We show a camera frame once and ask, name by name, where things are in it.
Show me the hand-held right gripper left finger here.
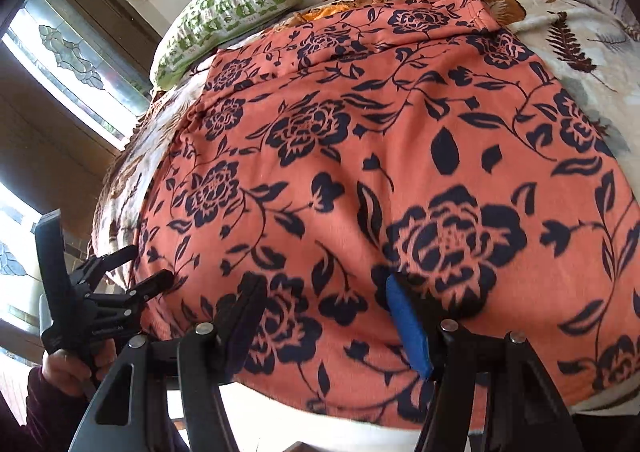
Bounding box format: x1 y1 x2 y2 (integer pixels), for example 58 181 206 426
67 272 268 452

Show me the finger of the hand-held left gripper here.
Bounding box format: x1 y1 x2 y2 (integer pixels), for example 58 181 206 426
111 270 175 303
74 245 139 283

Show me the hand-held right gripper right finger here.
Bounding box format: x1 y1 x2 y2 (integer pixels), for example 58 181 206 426
385 274 586 452

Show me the etched glass window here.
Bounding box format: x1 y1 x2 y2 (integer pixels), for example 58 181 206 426
2 0 152 149
0 182 68 333

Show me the green patterned pillow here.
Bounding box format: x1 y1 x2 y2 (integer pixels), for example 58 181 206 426
150 0 306 88

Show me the leaf print blanket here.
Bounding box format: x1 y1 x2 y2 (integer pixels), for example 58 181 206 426
90 0 640 433

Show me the person's left hand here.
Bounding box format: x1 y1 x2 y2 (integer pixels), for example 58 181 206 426
42 332 120 400

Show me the orange floral garment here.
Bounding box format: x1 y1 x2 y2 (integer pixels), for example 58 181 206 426
134 0 640 429

